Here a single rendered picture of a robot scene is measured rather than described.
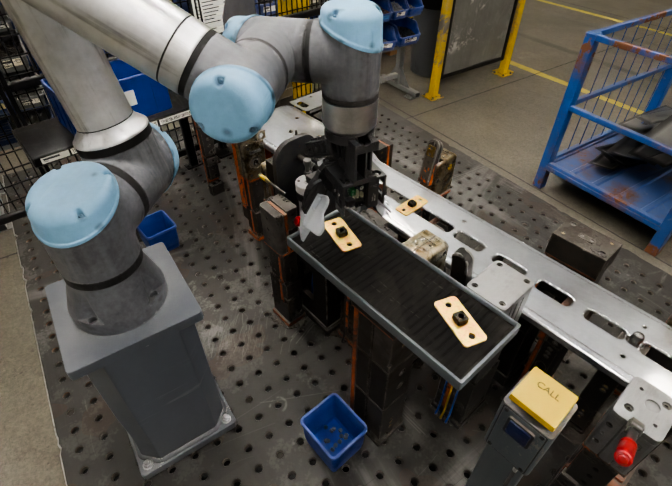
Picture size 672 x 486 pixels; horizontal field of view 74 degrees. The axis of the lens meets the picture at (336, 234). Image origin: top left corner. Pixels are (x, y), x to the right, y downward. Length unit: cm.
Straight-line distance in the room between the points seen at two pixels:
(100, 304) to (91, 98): 30
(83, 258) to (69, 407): 61
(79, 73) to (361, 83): 38
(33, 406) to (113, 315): 149
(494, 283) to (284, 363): 58
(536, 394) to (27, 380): 204
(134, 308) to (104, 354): 8
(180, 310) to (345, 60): 47
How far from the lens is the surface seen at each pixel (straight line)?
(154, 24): 49
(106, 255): 70
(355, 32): 55
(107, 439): 118
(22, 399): 228
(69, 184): 71
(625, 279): 158
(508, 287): 81
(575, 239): 110
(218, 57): 48
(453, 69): 422
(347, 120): 59
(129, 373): 84
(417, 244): 89
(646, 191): 313
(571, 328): 95
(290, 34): 58
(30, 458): 212
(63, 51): 72
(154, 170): 77
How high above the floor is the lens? 168
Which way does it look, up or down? 41 degrees down
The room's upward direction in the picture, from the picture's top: straight up
